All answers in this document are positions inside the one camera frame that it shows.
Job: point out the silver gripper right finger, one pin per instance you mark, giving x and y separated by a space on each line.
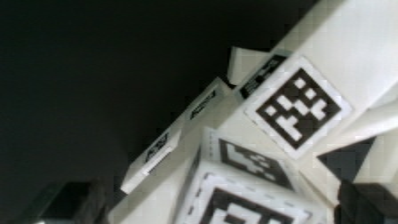
368 204

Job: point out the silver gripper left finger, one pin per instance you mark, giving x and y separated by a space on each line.
67 204

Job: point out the white chair leg block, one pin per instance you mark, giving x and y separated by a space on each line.
165 142
243 60

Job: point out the small white marker cube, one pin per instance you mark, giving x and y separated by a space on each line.
241 189

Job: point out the white chair back piece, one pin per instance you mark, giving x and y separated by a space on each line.
313 103

